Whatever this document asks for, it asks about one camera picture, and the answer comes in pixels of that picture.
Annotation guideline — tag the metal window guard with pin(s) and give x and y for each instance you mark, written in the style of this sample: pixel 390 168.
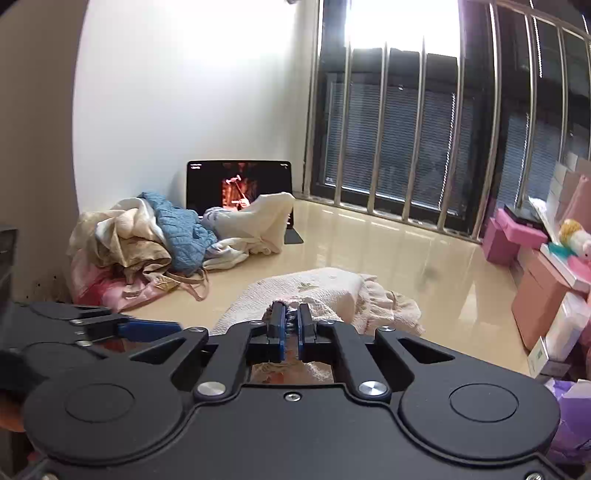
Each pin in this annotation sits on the metal window guard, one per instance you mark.
pixel 493 115

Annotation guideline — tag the dark furniture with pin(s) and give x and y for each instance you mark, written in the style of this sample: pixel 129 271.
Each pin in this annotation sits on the dark furniture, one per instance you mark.
pixel 7 263

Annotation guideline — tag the small green white box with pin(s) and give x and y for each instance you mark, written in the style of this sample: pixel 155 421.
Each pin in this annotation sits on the small green white box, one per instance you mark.
pixel 539 357

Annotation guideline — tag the salmon cardboard box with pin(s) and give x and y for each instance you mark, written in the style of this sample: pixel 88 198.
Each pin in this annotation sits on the salmon cardboard box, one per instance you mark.
pixel 540 295

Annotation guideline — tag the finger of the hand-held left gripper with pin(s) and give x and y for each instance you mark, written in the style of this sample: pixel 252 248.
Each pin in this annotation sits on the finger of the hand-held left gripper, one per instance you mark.
pixel 147 330

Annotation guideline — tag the plush toy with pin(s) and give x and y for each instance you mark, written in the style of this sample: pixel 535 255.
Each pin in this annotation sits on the plush toy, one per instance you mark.
pixel 575 235

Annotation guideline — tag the pink paper bag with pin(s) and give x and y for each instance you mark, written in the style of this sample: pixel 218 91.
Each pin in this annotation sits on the pink paper bag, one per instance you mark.
pixel 577 198

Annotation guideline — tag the black tablet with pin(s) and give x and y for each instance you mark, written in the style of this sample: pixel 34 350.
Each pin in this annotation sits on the black tablet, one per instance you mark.
pixel 207 184

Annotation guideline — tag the magenta box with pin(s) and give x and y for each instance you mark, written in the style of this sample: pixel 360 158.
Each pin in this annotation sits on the magenta box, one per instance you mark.
pixel 498 244

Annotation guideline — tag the beige satin cloth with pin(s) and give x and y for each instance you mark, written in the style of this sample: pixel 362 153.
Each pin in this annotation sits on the beige satin cloth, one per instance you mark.
pixel 115 230

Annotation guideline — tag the pink cloth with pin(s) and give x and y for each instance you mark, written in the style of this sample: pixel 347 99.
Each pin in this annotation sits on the pink cloth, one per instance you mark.
pixel 104 288

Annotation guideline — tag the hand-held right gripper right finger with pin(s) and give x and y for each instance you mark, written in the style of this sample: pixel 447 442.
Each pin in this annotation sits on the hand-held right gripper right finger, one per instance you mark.
pixel 304 332

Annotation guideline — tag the white cloth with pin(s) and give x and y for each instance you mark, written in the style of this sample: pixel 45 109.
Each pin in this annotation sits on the white cloth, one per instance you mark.
pixel 263 217

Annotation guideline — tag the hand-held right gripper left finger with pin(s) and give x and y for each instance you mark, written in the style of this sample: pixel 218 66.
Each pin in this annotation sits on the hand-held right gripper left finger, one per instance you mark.
pixel 276 332

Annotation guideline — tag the purple bag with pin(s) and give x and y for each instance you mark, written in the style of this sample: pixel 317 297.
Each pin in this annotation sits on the purple bag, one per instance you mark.
pixel 575 415

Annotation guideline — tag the flat white pink box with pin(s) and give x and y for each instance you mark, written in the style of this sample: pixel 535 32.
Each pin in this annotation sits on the flat white pink box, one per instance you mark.
pixel 568 272

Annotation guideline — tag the blue knit sweater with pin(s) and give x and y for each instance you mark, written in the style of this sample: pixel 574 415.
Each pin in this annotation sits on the blue knit sweater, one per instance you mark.
pixel 184 235

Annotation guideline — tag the dark framed window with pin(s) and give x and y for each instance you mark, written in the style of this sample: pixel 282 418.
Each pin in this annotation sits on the dark framed window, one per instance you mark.
pixel 392 138

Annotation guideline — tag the cream floral garment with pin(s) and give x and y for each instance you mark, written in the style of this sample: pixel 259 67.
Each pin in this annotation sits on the cream floral garment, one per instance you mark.
pixel 323 286

